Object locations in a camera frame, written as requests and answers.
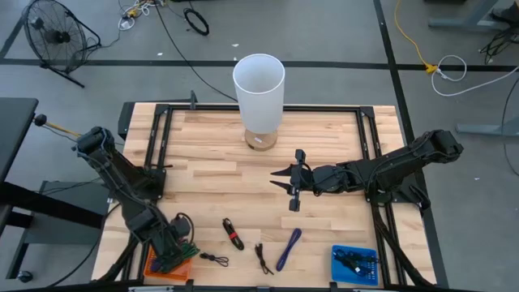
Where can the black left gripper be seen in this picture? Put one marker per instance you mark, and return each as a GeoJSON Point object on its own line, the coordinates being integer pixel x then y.
{"type": "Point", "coordinates": [172, 233]}

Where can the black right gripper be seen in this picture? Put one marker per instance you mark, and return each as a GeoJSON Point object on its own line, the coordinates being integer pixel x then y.
{"type": "Point", "coordinates": [320, 178]}

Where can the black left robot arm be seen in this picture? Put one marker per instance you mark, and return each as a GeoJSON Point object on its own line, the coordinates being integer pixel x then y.
{"type": "Point", "coordinates": [121, 190]}

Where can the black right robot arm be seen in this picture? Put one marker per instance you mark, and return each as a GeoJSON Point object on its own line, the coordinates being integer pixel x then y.
{"type": "Point", "coordinates": [397, 168]}

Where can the orange plastic tray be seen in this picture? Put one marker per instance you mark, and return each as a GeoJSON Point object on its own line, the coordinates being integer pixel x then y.
{"type": "Point", "coordinates": [182, 272]}

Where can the white shade table lamp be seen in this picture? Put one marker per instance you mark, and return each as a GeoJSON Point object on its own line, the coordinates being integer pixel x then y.
{"type": "Point", "coordinates": [259, 97]}

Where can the blue plastic tray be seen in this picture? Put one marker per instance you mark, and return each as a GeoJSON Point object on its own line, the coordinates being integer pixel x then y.
{"type": "Point", "coordinates": [365, 280]}

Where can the black caster wheel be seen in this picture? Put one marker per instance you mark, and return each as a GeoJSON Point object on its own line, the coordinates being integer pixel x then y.
{"type": "Point", "coordinates": [25, 276]}

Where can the black corner plate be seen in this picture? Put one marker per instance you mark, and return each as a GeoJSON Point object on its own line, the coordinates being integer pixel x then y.
{"type": "Point", "coordinates": [125, 117]}

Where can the wooden rod with black ball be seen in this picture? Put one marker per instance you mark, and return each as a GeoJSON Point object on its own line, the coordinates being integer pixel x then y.
{"type": "Point", "coordinates": [39, 120]}

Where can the grey desk foot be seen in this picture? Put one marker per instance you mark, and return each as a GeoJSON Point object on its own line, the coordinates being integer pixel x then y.
{"type": "Point", "coordinates": [486, 130]}

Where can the black desk top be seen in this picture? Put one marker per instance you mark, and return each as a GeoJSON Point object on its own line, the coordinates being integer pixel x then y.
{"type": "Point", "coordinates": [16, 121]}

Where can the grey desk leg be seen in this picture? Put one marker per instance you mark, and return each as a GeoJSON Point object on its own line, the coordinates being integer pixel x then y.
{"type": "Point", "coordinates": [466, 23]}

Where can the black floor fan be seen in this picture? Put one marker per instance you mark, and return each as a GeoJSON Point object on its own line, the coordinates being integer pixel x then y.
{"type": "Point", "coordinates": [57, 37]}

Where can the black aluminium table frame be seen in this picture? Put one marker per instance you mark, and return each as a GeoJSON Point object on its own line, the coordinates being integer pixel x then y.
{"type": "Point", "coordinates": [324, 108]}

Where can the black desk frame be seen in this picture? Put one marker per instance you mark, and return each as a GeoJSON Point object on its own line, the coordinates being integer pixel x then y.
{"type": "Point", "coordinates": [40, 203]}

